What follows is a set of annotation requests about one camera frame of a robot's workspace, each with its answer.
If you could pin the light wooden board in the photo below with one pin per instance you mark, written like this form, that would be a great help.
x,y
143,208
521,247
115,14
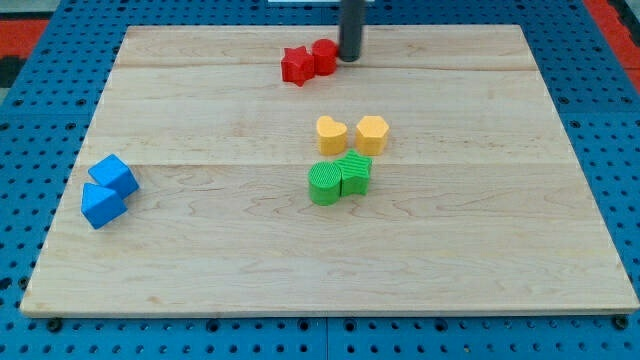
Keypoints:
x,y
476,207

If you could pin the green cylinder block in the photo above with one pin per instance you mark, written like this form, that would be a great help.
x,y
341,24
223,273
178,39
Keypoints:
x,y
324,179

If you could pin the yellow heart block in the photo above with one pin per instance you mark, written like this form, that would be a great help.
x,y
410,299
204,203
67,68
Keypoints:
x,y
331,136

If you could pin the green star block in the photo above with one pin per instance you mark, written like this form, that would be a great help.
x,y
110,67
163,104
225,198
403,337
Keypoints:
x,y
355,173

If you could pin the red cylinder block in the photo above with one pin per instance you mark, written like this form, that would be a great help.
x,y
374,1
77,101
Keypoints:
x,y
324,52

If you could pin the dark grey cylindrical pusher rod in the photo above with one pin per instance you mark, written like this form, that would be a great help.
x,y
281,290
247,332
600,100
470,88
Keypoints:
x,y
350,29

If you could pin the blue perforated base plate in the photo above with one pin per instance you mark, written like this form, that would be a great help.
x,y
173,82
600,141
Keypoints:
x,y
45,116

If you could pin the red star block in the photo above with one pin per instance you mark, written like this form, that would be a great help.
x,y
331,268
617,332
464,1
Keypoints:
x,y
297,65

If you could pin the yellow hexagon block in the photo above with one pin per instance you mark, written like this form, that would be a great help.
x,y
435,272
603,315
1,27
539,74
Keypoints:
x,y
371,135

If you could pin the blue triangle block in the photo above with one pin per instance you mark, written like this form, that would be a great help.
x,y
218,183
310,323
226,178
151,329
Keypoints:
x,y
100,205

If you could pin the blue cube block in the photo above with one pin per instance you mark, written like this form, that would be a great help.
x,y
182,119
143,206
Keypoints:
x,y
111,172

